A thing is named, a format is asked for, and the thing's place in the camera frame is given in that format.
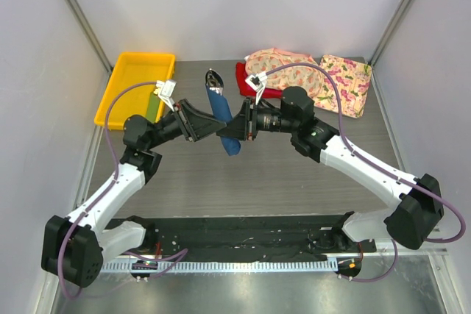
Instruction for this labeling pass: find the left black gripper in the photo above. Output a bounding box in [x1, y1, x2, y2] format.
[146, 99, 225, 150]

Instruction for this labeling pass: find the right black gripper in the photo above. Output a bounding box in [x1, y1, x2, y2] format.
[217, 96, 297, 142]

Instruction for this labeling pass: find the blue paper napkin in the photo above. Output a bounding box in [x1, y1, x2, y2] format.
[205, 85, 241, 156]

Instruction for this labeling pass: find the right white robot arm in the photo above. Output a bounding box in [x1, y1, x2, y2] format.
[207, 87, 444, 251]

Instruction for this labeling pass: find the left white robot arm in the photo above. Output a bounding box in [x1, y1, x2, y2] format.
[41, 99, 232, 288]

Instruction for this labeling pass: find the red folded cloth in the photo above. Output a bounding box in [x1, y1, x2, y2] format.
[235, 62, 282, 99]

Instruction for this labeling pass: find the green gold-tipped utensil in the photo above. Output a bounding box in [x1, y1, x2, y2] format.
[145, 88, 165, 123]

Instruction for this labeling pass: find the floral round mesh cover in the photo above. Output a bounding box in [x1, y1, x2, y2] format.
[244, 48, 323, 99]

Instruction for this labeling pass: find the yellow plastic bin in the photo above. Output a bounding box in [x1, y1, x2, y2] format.
[94, 52, 175, 131]

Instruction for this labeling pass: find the floral yellow placemat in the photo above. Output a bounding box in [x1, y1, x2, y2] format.
[308, 54, 372, 118]

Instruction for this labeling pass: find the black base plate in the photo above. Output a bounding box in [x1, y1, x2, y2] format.
[128, 215, 377, 263]

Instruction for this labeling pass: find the white slotted cable duct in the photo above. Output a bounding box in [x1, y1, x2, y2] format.
[102, 257, 338, 274]

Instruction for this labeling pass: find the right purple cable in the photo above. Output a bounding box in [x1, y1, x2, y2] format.
[263, 63, 465, 284]

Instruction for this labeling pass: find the left aluminium corner post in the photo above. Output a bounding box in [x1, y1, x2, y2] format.
[65, 0, 113, 74]

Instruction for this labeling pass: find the aluminium corner post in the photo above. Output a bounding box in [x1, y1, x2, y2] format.
[65, 0, 113, 74]
[367, 0, 439, 67]

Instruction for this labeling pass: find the right aluminium corner post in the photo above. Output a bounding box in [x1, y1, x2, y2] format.
[367, 0, 439, 67]

